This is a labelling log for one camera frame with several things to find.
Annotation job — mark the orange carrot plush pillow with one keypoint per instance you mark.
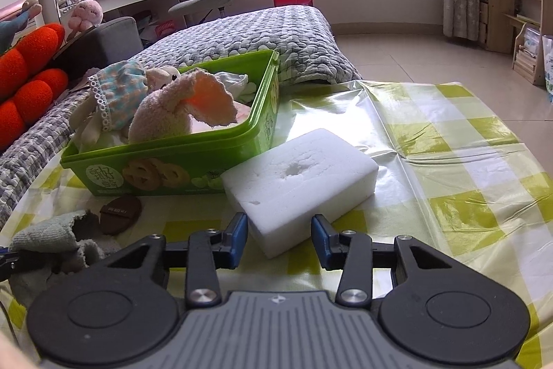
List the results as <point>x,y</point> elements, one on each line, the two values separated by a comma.
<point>34,96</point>
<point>30,49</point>

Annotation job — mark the pink plastic basket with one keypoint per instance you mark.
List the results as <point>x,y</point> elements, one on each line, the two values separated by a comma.
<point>165,27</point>

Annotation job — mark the green plastic box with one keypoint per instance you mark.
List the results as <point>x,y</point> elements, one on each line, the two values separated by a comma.
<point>173,161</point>

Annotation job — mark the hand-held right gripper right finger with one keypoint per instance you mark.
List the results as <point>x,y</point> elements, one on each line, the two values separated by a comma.
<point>322,241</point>

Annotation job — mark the white cloth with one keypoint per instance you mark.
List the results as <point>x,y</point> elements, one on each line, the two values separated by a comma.
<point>233,83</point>

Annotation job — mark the grey-green cloth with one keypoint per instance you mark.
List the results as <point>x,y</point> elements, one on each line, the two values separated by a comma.
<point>47,235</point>

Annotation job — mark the rabbit doll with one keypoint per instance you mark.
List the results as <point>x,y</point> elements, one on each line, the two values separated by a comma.
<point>116,92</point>

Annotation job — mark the wooden shelf unit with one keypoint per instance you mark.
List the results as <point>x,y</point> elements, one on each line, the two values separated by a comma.
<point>505,6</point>

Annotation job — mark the grey fabric ottoman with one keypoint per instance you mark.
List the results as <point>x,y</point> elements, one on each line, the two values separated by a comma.
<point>112,44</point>

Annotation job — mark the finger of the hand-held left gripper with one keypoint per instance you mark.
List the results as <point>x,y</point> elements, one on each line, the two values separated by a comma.
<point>8,263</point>

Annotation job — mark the grey knitted sofa blanket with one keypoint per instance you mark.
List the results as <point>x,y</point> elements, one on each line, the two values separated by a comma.
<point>30,161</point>

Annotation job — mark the brown round powder puff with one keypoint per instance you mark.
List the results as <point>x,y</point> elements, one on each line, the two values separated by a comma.
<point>121,215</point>

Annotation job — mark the yellow-green checkered plastic tablecloth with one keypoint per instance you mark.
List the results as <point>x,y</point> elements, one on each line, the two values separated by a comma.
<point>453,179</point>

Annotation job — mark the white printed bag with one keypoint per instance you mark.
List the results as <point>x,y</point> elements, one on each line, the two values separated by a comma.
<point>548,70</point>

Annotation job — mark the grey quilted mattress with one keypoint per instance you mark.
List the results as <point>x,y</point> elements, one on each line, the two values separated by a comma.
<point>268,32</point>

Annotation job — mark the blue plush toy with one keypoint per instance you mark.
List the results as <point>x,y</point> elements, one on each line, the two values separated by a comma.
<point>17,23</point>

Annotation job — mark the pink plush rabbit toy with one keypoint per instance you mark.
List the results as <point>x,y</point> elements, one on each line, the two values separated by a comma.
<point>168,109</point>

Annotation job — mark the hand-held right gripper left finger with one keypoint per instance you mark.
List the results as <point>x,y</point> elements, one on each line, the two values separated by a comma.
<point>236,239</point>

